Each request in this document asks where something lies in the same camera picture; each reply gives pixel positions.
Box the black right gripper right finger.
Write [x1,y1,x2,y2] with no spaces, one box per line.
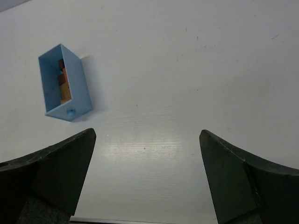
[199,130,299,224]

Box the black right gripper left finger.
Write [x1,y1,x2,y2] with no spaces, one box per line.
[0,128,96,224]

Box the dark brown small block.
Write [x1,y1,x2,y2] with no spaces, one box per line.
[58,59,65,70]

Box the blue wooden drawer box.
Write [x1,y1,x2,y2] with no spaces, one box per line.
[38,44,93,121]

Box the orange arch wood block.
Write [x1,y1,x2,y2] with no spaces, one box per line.
[58,68,68,85]

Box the light oak rectangular block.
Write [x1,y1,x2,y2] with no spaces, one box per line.
[59,82,71,104]

